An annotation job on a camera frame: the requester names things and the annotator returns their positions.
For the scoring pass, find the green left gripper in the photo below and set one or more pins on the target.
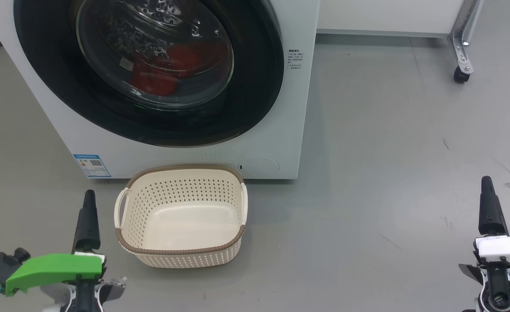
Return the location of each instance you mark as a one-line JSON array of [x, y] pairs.
[[56, 266]]

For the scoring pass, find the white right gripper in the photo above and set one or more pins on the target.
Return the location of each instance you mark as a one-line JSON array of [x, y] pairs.
[[504, 247]]

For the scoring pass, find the red garment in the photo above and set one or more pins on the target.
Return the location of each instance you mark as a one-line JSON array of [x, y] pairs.
[[155, 80]]

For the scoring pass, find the washing machine glass door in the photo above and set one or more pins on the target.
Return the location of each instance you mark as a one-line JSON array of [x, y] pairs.
[[43, 65]]

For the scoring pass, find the cream perforated laundry basket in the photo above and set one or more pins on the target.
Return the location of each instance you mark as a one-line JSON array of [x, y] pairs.
[[181, 225]]

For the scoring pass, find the white front-load washing machine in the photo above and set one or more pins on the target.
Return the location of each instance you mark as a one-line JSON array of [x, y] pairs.
[[289, 130]]

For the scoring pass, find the steel washer drum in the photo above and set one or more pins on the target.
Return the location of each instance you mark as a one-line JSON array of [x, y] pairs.
[[151, 8]]

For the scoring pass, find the blue energy label sticker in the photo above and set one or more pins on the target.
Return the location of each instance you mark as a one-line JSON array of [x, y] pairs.
[[92, 166]]

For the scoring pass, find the black caster wheel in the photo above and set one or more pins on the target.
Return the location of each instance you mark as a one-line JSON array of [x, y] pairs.
[[462, 76]]

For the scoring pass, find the metal cart leg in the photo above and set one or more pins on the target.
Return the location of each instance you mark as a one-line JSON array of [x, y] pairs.
[[460, 39]]

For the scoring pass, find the round drain filter cover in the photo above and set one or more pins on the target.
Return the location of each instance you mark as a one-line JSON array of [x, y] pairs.
[[259, 167]]

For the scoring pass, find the small printed text sticker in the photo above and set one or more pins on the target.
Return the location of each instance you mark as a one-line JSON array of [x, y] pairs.
[[295, 59]]

